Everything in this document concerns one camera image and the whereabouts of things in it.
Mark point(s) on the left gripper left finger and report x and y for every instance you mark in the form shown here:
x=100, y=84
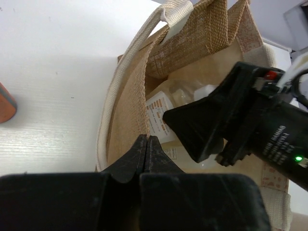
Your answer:
x=131, y=163

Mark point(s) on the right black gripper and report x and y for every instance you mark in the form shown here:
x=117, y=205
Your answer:
x=273, y=130

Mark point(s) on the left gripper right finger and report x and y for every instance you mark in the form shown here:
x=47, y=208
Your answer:
x=156, y=160

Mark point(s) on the amber liquid squeeze bottle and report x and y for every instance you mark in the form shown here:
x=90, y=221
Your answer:
x=169, y=95

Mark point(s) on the brown canvas tote bag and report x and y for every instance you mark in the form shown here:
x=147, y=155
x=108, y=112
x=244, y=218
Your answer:
x=179, y=41

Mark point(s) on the orange pump bottle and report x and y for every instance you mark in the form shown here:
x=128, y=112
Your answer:
x=8, y=105

